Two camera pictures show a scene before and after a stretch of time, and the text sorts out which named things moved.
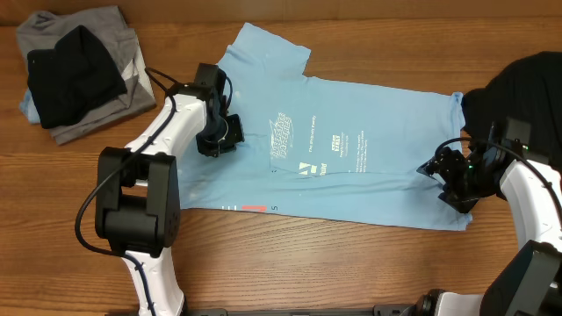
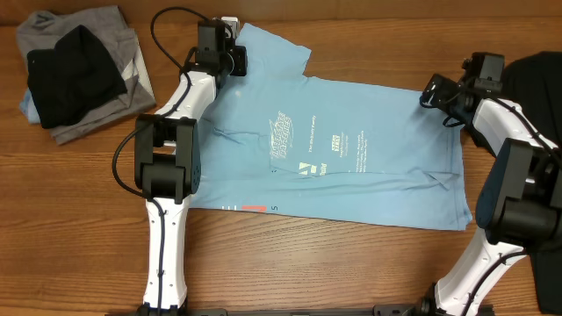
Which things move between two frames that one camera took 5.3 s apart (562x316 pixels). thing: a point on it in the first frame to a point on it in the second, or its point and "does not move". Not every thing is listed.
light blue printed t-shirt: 322,150 does not move
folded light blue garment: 28,106 does not move
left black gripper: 205,146 to 240,67
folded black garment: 72,79 does not move
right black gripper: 443,165 to 445,89
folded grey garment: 41,30 does not move
